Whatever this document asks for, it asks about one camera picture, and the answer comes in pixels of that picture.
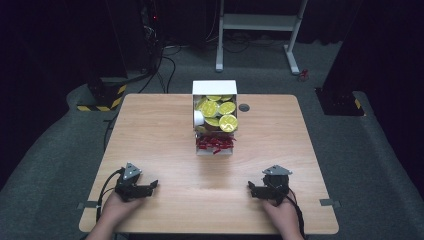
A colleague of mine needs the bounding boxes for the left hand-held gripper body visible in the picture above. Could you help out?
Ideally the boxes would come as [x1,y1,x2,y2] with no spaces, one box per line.
[114,162,149,203]

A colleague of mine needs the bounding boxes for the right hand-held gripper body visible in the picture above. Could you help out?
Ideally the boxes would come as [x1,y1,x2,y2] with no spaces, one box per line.
[257,164,294,205]

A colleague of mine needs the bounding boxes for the person's left hand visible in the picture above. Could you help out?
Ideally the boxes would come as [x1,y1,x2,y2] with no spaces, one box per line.
[98,191,148,232]

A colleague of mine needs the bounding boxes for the person's right hand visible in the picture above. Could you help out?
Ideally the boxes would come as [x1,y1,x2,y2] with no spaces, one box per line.
[261,195,301,235]

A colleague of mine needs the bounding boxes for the grey tape strip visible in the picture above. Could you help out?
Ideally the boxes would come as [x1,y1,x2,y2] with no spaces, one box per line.
[319,198,342,208]
[77,200,100,210]

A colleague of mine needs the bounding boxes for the pile of red packets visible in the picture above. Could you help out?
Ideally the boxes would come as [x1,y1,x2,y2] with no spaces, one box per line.
[195,133,237,155]

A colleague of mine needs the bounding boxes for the pile of yellow-lidded cups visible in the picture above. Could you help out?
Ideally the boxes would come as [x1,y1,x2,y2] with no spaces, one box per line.
[194,94,239,134]

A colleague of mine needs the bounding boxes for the black stand with striped base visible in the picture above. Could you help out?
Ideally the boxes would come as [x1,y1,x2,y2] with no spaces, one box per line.
[76,74,129,113]

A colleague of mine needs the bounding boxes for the white storage box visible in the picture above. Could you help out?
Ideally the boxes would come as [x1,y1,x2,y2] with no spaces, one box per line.
[191,79,239,156]

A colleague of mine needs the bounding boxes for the black stand with dark base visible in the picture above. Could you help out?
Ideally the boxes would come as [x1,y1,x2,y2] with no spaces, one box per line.
[314,87,366,117]

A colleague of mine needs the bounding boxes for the dark equipment rack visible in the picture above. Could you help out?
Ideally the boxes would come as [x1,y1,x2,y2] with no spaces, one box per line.
[139,0,165,74]

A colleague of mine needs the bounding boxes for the white metal stand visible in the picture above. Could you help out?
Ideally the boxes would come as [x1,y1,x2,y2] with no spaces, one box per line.
[215,0,310,76]

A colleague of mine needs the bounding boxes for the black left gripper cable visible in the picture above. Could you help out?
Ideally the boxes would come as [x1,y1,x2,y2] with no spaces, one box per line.
[95,168,125,223]

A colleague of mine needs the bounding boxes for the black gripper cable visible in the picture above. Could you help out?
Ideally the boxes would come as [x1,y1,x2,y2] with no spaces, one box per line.
[285,187,306,239]
[95,168,125,223]

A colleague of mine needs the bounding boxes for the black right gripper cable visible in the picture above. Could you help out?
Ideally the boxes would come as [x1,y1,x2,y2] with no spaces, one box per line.
[285,187,306,239]

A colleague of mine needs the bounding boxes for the black cable beside table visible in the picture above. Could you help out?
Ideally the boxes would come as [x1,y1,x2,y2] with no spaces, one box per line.
[102,113,120,153]

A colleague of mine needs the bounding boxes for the black floor cables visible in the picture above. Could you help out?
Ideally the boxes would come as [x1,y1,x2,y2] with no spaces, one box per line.
[137,44,183,95]

